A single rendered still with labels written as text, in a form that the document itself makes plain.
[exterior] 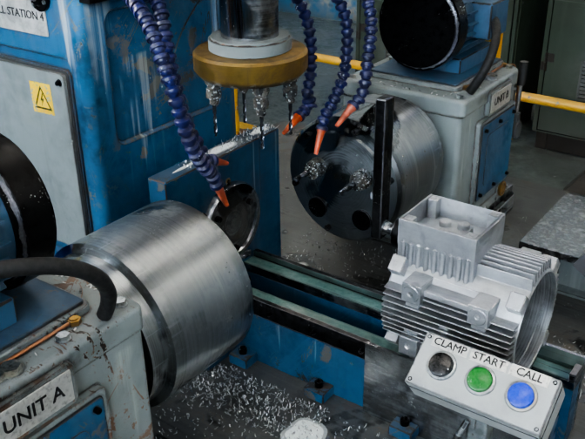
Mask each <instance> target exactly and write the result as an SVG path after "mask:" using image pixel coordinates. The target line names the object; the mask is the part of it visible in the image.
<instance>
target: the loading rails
mask: <svg viewBox="0 0 585 439"><path fill-rule="evenodd" d="M244 265H245V268H246V271H247V273H248V275H249V276H250V277H251V279H252V280H251V286H252V295H253V318H252V325H251V327H250V330H249V332H248V334H247V335H246V337H245V339H244V340H243V341H242V342H240V344H239V345H237V346H236V347H235V348H233V351H232V352H231V353H230V354H229V362H230V363H233V364H234V365H237V366H239V367H241V368H243V369H248V368H249V367H251V365H252V364H254V363H255V362H256V361H260V362H263V363H265V364H266V365H268V366H271V367H273V368H276V369H278V370H280V371H282V372H285V373H287V374H289V375H292V376H294V377H296V378H298V379H300V380H302V381H304V382H308V383H307V384H306V385H305V387H304V396H305V397H307V398H309V399H312V400H314V401H316V402H319V403H321V404H324V403H325V402H326V401H327V400H328V399H329V398H330V397H331V396H332V395H337V396H339V397H341V398H344V399H346V400H348V401H350V402H353V403H355V404H357V405H360V406H361V407H363V411H364V412H366V413H368V414H369V415H373V416H375V417H377V418H380V419H381V420H383V421H385V422H389V423H390V424H389V426H388V434H389V435H390V436H394V437H396V438H398V439H414V438H415V437H416V436H420V437H422V438H424V439H453V437H454V434H455V432H456V431H457V429H458V428H459V427H460V425H461V423H462V421H463V420H464V419H467V416H466V415H463V414H461V413H459V412H456V411H454V410H451V409H449V408H446V407H444V406H441V405H440V404H437V403H435V402H431V401H429V400H427V399H425V398H423V397H420V396H418V395H415V394H414V392H413V391H412V390H411V389H410V388H409V387H408V386H407V385H406V382H405V380H406V378H407V374H408V372H409V370H410V368H411V367H412V365H413V363H414V359H412V358H410V357H409V355H404V354H402V353H400V352H398V348H399V346H398V345H395V344H393V343H391V342H389V341H387V340H386V339H385V338H384V337H385V334H386V332H387V331H386V330H385V329H383V327H384V325H381V323H382V322H383V321H382V320H381V318H382V317H383V316H381V314H382V312H383V311H381V309H382V308H383V307H384V306H382V305H381V303H382V302H383V301H384V300H382V298H383V296H384V295H385V294H383V293H382V292H381V291H378V290H375V289H372V288H370V287H365V286H362V285H361V284H358V283H355V282H352V281H350V280H345V279H342V278H340V277H338V276H335V275H332V274H328V273H325V272H323V271H320V270H318V269H315V268H312V267H308V266H305V265H303V264H300V263H298V262H295V261H292V260H288V259H285V258H283V257H280V256H278V255H275V254H272V253H268V252H266V251H263V250H260V249H258V248H256V249H255V250H253V256H252V257H251V258H249V259H248V260H246V261H244ZM531 369H532V370H534V371H537V372H539V373H542V374H545V375H548V376H551V377H554V378H556V379H558V380H561V382H562V383H564V385H563V388H564V392H565V397H564V400H563V402H562V405H561V408H560V410H559V413H558V415H557V417H556V419H555V423H554V426H553V428H552V430H551V432H550V435H549V437H548V439H567V438H568V436H569V434H570V432H571V430H572V428H573V427H574V426H575V417H576V412H577V407H578V402H579V398H580V393H581V388H582V380H583V376H584V370H585V355H580V354H577V353H576V352H573V351H570V350H567V349H565V348H560V347H557V346H555V345H552V344H549V343H547V342H546V343H545V346H544V347H541V348H540V351H539V353H538V355H537V357H536V360H535V362H534V365H532V368H531Z"/></svg>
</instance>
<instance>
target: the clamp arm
mask: <svg viewBox="0 0 585 439"><path fill-rule="evenodd" d="M393 112H394V96H392V95H387V94H384V95H382V96H380V97H378V98H376V106H374V107H373V113H375V131H374V155H373V191H372V192H371V195H370V199H372V200H373V202H372V226H371V237H372V238H375V239H377V240H381V239H382V238H383V237H385V236H386V235H387V233H385V232H383V231H387V228H386V227H383V226H384V224H385V226H388V225H389V223H392V222H389V203H390V185H391V166H392V148H393ZM387 222H389V223H387Z"/></svg>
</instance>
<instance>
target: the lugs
mask: <svg viewBox="0 0 585 439"><path fill-rule="evenodd" d="M543 256H546V257H549V258H552V262H551V269H553V271H554V272H555V275H556V274H557V272H558V269H559V266H560V264H561V263H560V261H559V260H558V258H556V257H553V256H550V255H546V254H543ZM408 262H409V261H408V259H407V258H406V257H403V256H400V255H398V254H395V253H394V254H393V257H392V259H391V260H390V263H389V265H388V268H387V269H388V270H389V271H390V272H391V273H392V274H397V275H399V276H402V277H404V276H405V274H406V271H407V268H408ZM527 304H528V297H527V296H526V295H524V294H519V293H516V292H514V291H511V292H510V295H509V297H508V301H507V303H506V306H505V308H506V309H507V311H508V312H510V313H513V314H518V315H520V316H523V315H524V312H525V310H526V307H527ZM548 335H549V331H547V333H546V336H545V338H544V341H543V343H542V345H541V346H542V347H544V346H545V343H546V341H547V338H548ZM384 338H385V339H386V340H387V341H389V342H391V343H393V344H395V345H398V346H399V335H398V334H395V333H392V332H390V331H387V332H386V334H385V337H384Z"/></svg>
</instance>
